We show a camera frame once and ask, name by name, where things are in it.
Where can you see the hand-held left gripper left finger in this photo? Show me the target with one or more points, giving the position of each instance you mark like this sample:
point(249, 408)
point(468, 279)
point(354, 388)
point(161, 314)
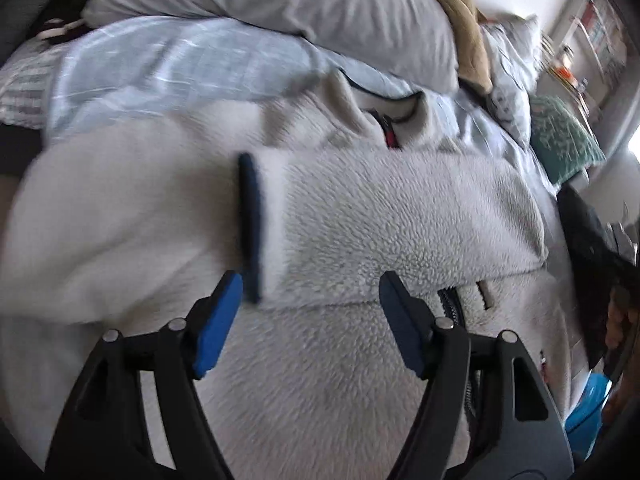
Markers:
point(217, 325)

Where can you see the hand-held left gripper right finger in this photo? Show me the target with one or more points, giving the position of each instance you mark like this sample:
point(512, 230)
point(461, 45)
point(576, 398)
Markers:
point(400, 325)

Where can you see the cream fleece jacket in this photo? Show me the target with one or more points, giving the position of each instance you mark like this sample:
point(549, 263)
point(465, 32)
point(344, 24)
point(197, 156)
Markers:
point(350, 210)

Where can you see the black cushion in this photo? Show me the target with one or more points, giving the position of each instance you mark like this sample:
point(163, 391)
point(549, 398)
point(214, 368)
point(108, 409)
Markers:
point(582, 230)

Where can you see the blue bag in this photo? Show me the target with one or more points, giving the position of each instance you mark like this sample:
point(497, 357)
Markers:
point(587, 415)

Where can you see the green coral print pillow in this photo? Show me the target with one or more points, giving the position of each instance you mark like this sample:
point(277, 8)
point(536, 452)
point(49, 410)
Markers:
point(562, 140)

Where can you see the dark grey ottoman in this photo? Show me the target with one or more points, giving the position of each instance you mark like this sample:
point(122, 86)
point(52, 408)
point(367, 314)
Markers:
point(17, 150)

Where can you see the light blue checked duvet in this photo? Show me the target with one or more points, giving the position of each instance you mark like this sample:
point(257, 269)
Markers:
point(175, 60)

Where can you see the white patterned pillow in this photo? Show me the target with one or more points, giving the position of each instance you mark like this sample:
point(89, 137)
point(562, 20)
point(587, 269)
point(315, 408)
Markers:
point(512, 75)

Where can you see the grey gingham cloth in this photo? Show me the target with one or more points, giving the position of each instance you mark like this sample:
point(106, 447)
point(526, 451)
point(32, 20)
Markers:
point(25, 90)

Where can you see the tan fleece blanket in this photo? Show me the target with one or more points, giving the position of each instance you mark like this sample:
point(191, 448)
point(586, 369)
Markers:
point(462, 20)

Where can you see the grey pillow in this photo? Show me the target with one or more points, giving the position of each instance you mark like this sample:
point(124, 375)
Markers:
point(300, 5)

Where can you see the white bookshelf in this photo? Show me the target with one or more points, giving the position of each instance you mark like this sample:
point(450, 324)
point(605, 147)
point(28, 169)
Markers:
point(585, 45)

